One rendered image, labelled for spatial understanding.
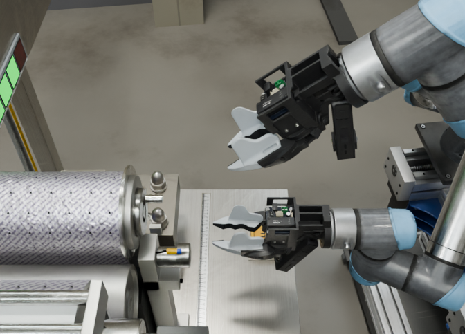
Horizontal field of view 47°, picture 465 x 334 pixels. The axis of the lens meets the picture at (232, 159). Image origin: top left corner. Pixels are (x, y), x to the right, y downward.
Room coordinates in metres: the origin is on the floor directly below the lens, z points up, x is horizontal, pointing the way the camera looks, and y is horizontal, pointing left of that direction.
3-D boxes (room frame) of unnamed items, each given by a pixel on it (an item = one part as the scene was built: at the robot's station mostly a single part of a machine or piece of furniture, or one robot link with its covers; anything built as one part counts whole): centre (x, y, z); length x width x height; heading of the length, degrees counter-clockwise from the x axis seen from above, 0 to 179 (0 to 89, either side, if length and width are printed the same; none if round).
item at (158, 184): (0.71, 0.16, 1.05); 0.04 x 0.04 x 0.04
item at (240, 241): (0.52, -0.01, 1.11); 0.09 x 0.03 x 0.06; 99
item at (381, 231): (0.55, -0.28, 1.11); 0.11 x 0.08 x 0.09; 90
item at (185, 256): (0.45, 0.08, 1.18); 0.04 x 0.02 x 0.04; 0
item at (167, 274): (0.45, 0.12, 1.05); 0.06 x 0.05 x 0.31; 90
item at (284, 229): (0.55, -0.12, 1.12); 0.12 x 0.08 x 0.09; 90
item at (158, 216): (0.62, 0.15, 1.05); 0.04 x 0.04 x 0.04
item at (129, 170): (0.49, 0.16, 1.25); 0.15 x 0.01 x 0.15; 0
